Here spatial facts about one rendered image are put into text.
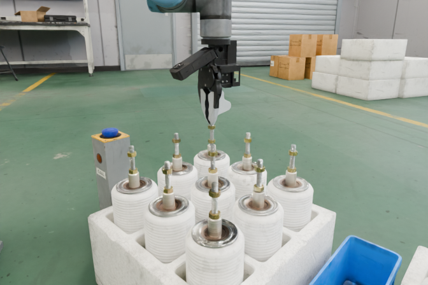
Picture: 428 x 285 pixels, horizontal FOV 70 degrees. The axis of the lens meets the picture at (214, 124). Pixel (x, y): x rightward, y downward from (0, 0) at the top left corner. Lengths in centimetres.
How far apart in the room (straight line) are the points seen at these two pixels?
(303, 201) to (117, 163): 45
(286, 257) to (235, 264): 12
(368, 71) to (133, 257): 276
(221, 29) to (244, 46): 537
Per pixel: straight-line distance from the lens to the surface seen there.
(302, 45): 432
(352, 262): 83
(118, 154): 80
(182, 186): 71
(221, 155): 81
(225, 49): 76
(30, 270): 95
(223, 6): 73
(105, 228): 69
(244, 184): 71
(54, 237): 104
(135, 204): 65
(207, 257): 49
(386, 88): 325
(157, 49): 567
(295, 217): 67
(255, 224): 56
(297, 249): 62
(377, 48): 309
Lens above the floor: 55
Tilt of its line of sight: 16 degrees down
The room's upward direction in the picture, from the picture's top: straight up
